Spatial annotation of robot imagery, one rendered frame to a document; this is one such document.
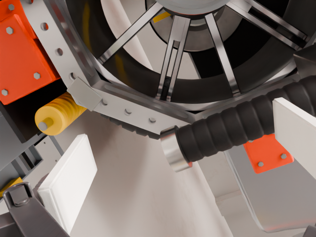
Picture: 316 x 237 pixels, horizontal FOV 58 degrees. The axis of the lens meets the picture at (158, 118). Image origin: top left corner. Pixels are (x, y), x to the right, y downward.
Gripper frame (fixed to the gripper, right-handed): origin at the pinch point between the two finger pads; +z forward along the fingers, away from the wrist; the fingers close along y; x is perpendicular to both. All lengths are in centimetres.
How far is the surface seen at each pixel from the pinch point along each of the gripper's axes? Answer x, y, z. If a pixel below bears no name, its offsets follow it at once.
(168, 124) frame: -9.0, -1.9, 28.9
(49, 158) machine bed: -35, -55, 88
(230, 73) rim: -4.2, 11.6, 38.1
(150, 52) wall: -31, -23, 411
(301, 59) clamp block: 1.5, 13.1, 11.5
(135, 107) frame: -5.0, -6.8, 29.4
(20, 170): -27, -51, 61
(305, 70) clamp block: 0.5, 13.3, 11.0
